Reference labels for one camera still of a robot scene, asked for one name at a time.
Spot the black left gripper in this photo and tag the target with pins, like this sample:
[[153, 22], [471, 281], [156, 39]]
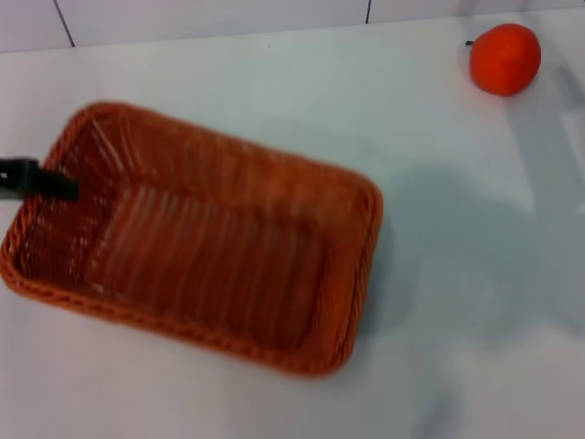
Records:
[[13, 178]]

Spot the orange woven plastic basket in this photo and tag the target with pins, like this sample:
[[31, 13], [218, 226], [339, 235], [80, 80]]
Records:
[[219, 256]]

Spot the orange toy fruit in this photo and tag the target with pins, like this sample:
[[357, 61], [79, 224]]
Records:
[[505, 59]]

